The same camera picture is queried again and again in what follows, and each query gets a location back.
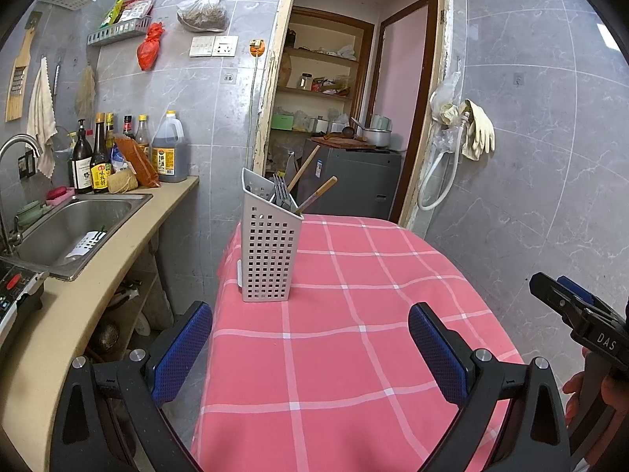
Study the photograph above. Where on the clear bag of dried goods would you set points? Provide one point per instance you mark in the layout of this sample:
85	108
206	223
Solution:
202	15

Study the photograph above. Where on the tan tied bundle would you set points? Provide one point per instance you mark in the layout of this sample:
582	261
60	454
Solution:
122	181

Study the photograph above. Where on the small green pot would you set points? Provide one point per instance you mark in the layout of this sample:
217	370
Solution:
32	214

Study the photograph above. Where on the pink soap dish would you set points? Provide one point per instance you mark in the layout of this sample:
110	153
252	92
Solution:
60	194

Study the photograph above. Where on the cream rubber gloves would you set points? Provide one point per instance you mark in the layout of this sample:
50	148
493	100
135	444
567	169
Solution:
479	128

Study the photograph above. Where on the green box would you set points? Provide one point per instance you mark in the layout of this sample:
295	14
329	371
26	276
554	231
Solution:
282	122

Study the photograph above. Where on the red plastic bag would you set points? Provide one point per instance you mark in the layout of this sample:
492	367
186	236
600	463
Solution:
149	51

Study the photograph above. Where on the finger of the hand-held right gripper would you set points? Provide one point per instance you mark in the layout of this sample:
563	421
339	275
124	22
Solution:
580	290
553	295

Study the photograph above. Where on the white perforated sink strainer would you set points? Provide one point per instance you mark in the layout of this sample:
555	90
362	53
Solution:
86	245

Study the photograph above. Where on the stainless steel sink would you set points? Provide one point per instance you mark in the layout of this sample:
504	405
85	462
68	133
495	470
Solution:
73	221

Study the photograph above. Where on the hanging metal tool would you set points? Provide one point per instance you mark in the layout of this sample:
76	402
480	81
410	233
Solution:
57	78

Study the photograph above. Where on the grey cabinet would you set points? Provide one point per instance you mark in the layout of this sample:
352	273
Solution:
358	182

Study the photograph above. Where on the wooden shelf unit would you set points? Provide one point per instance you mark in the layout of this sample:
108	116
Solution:
363	59

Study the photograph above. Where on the pink checked tablecloth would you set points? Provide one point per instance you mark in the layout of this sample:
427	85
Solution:
344	378

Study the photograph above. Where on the hanging brown loofah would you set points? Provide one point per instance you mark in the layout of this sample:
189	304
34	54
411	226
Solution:
86	96

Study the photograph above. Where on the white and blue bag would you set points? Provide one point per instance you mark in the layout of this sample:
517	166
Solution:
118	160

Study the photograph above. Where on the dark pump bottle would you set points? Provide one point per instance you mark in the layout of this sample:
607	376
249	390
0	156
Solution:
82	167

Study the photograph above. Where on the white perforated utensil holder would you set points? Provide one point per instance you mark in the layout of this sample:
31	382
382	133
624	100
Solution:
268	255

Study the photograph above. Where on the orange brown packet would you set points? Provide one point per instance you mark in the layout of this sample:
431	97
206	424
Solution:
137	162

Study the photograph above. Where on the aluminium pot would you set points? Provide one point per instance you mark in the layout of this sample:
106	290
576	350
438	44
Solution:
377	137

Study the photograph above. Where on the red and white packet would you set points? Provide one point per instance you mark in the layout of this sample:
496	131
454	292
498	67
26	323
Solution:
136	9

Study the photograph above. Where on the green snack packet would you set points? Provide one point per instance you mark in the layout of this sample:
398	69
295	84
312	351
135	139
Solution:
112	12

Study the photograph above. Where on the wooden cutting board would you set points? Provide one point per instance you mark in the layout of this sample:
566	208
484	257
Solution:
344	142

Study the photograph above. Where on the curved metal faucet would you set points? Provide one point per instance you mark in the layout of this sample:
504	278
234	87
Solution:
22	138

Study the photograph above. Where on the wooden grater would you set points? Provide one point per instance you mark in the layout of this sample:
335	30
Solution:
19	78

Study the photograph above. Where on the orange wall hook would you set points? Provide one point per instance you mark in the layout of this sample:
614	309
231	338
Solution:
256	48

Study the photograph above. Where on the metal fork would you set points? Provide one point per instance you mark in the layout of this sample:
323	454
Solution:
281	191

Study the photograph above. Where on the white wall socket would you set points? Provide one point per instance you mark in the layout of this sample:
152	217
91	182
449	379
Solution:
225	46

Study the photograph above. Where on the person's right hand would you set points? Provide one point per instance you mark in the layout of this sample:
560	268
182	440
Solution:
574	393

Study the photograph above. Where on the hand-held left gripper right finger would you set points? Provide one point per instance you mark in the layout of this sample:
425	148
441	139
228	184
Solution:
437	354

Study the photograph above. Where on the grey wall shelf basket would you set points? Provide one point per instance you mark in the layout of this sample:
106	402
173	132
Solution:
118	33

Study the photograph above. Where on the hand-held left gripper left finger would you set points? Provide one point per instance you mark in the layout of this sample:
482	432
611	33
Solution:
182	354

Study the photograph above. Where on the wooden door frame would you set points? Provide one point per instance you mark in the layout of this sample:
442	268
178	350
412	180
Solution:
268	83

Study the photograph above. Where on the white wall switch panel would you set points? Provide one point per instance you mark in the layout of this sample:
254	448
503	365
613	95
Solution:
201	46

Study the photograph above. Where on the clear hanging plastic bag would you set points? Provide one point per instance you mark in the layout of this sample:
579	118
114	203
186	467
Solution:
442	103

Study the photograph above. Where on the yellow cap sauce bottle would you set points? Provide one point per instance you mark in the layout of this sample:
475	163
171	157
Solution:
142	135

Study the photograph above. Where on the beige dish towel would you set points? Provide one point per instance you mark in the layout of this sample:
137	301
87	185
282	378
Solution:
42	118

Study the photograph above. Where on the glass jar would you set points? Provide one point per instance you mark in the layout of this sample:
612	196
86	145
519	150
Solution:
306	81

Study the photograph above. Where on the slim yellow label bottle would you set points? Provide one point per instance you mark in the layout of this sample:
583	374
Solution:
110	128

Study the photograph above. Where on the beige kitchen counter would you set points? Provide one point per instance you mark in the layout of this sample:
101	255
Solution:
147	216

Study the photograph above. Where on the dark ladle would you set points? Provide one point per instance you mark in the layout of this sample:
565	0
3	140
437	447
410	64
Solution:
349	131

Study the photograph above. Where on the black control panel appliance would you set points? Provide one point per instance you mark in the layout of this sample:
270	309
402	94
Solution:
14	290

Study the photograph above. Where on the large dark liquid jug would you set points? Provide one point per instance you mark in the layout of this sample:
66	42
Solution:
169	155

